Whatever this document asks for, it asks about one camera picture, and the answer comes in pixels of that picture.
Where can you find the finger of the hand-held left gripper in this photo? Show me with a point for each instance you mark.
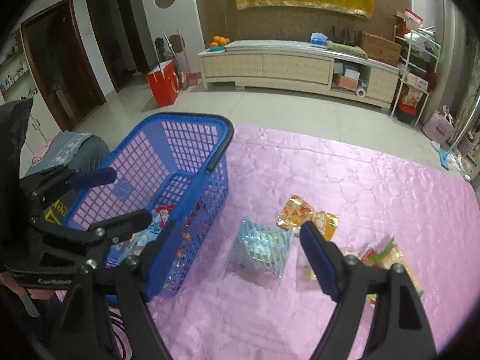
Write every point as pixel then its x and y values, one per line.
pixel 93 179
pixel 120 225

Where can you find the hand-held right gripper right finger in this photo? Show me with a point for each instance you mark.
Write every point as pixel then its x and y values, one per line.
pixel 318 266

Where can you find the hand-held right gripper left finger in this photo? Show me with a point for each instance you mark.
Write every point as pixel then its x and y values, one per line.
pixel 131 273

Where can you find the clear cracker packet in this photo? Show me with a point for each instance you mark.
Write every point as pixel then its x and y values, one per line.
pixel 305 268

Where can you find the light blue snack packet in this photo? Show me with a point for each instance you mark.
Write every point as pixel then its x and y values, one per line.
pixel 148 232

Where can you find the light blue mesh snack pack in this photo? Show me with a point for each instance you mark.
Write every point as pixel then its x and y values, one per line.
pixel 262 249

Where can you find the orange-yellow snack packet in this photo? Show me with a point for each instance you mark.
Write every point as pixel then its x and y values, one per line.
pixel 298 210

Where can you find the green-edged cracker packet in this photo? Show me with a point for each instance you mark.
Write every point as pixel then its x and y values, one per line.
pixel 392 258

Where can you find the blue plastic basket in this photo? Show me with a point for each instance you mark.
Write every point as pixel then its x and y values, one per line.
pixel 221 180

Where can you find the blue-grey lace-trimmed cloth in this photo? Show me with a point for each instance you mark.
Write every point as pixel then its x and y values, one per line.
pixel 67 150

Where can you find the pink cloth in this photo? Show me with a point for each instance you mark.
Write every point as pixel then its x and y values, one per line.
pixel 39 153

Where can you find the pink quilted mat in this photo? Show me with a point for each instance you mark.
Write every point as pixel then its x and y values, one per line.
pixel 375 195

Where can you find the red paper bag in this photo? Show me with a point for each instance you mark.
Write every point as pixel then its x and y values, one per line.
pixel 163 86

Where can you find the red dustpan with broom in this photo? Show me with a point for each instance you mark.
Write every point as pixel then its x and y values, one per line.
pixel 187 75

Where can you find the dark wooden door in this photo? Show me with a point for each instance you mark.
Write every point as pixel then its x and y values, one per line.
pixel 30 45
pixel 138 37

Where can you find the blue plate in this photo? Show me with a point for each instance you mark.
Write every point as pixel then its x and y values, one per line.
pixel 215 48

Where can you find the white paper roll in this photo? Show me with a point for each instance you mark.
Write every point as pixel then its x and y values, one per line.
pixel 360 92

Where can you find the pink tote bag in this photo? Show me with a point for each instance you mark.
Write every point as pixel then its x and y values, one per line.
pixel 438 127

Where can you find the pile of oranges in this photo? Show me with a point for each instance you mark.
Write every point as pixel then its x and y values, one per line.
pixel 219 41

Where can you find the cream television cabinet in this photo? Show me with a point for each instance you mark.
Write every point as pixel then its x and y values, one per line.
pixel 262 69

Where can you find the green folded cloth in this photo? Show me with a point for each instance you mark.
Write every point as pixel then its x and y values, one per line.
pixel 347 49

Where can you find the white metal shelf rack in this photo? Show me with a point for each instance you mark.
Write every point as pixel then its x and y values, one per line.
pixel 408 63

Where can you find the blue tissue box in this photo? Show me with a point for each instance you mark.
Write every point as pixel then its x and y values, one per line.
pixel 318 40

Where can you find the cardboard box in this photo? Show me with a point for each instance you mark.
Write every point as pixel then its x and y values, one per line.
pixel 380 48

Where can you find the black router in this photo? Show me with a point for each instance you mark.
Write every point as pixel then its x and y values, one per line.
pixel 345 35

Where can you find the red and white box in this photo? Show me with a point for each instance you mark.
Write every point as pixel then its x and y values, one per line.
pixel 410 18

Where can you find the wall shelf with bottles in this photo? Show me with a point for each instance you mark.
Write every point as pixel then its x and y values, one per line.
pixel 11 71

